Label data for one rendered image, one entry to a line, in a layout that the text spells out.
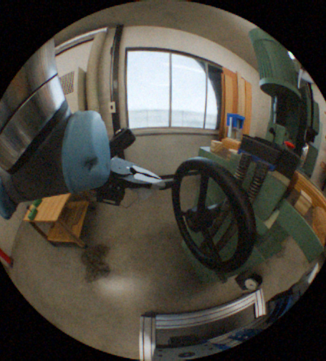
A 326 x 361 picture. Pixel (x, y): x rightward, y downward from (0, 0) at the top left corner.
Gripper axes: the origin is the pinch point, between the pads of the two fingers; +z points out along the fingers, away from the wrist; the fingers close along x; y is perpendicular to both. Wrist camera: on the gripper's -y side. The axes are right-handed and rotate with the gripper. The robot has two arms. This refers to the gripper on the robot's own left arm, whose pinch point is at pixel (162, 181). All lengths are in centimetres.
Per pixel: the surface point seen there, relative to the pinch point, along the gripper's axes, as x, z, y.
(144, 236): -31, 34, 82
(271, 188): 17.1, 9.8, -13.1
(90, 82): -115, -74, -35
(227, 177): 12.4, 1.4, -9.7
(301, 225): 28.9, 21.1, -13.5
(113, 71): -124, -58, -59
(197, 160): 5.4, 1.1, -8.9
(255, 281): 34.2, 24.9, 6.5
